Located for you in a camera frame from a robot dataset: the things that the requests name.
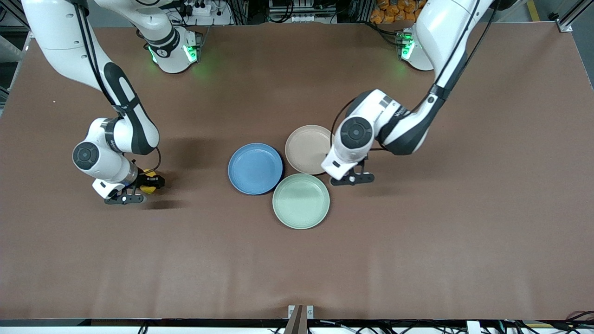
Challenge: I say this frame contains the yellow lemon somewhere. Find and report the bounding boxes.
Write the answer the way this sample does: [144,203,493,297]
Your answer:
[141,169,158,194]

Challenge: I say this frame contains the blue plate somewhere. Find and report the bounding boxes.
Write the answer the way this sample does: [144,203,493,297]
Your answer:
[227,142,284,195]

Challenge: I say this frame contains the light green plate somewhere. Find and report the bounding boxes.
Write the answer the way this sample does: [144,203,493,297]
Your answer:
[272,173,330,230]

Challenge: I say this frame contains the beige plate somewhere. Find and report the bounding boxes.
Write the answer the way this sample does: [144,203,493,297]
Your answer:
[284,124,335,175]

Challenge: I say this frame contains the white power strip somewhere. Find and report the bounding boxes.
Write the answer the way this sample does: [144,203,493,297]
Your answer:
[179,0,220,17]

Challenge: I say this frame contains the white electrical box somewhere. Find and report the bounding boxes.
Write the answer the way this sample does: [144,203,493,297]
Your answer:
[269,0,325,24]

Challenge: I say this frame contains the orange snack bags pile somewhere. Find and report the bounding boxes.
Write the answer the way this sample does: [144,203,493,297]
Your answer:
[370,0,425,24]

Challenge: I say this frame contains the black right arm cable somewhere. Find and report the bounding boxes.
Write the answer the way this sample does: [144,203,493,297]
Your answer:
[74,0,162,173]

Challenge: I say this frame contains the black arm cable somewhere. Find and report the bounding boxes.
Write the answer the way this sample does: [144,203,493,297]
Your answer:
[74,0,162,173]
[330,0,499,140]

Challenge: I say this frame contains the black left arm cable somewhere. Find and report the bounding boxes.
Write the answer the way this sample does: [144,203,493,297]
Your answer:
[330,0,499,140]

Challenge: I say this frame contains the brown camera post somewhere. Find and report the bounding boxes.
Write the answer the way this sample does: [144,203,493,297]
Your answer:
[284,305,308,334]

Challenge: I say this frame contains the small metal bracket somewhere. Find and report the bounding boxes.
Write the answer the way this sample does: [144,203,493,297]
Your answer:
[288,305,315,320]

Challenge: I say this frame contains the aluminium frame profile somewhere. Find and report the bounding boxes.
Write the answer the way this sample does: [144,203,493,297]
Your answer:
[0,0,33,39]
[555,0,594,33]

